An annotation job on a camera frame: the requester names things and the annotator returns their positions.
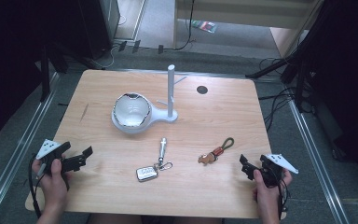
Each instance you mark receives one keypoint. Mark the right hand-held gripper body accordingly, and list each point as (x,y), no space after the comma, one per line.
(273,171)

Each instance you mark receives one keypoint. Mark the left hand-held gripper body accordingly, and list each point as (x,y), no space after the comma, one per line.
(48,149)

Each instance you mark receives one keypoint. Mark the person's right hand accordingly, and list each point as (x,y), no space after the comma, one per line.
(268,196)

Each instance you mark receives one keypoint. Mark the person's left hand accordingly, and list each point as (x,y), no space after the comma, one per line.
(53,186)

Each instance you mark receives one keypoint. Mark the white key stand with bowl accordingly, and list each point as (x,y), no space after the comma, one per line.
(133,115)

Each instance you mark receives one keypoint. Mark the black metal stand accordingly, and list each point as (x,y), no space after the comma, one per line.
(292,62)
(45,74)

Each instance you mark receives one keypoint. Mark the black round table grommet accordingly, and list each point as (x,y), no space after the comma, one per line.
(202,90)

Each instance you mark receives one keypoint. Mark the black cabinet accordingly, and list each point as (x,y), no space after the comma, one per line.
(98,25)

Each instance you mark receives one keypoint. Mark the colourful packet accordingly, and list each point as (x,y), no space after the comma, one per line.
(205,26)

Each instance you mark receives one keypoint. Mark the metal floor rail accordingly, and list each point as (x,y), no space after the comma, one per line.
(317,161)
(21,149)

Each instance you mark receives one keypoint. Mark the light wooden furniture frame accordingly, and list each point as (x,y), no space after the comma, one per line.
(217,9)

